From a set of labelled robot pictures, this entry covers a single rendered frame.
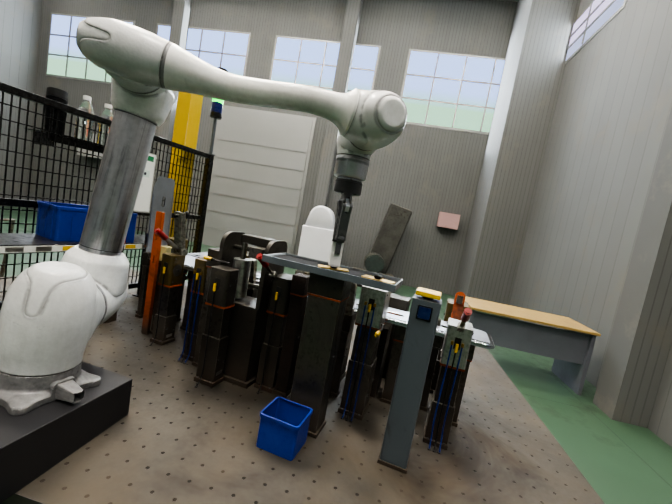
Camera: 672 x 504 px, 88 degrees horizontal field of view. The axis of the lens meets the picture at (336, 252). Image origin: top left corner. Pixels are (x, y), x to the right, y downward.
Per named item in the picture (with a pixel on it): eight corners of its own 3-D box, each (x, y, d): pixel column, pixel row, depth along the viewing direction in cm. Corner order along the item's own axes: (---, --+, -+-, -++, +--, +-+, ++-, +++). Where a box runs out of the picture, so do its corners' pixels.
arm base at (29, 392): (29, 425, 66) (34, 398, 65) (-44, 383, 72) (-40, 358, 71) (115, 389, 83) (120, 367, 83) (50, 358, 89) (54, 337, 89)
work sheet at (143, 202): (149, 213, 184) (157, 155, 181) (110, 210, 163) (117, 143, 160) (147, 212, 185) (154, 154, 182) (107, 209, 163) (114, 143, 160)
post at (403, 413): (409, 456, 94) (443, 299, 89) (406, 474, 87) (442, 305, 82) (382, 446, 96) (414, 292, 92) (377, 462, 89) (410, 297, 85)
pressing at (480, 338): (488, 333, 125) (489, 328, 125) (496, 352, 104) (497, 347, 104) (184, 255, 167) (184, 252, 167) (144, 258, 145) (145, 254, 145)
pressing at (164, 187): (166, 251, 164) (176, 179, 160) (146, 252, 153) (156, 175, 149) (165, 251, 164) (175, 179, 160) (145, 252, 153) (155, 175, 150)
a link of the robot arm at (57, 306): (-32, 371, 68) (-12, 263, 66) (25, 337, 85) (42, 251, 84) (63, 381, 72) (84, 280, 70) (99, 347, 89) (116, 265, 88)
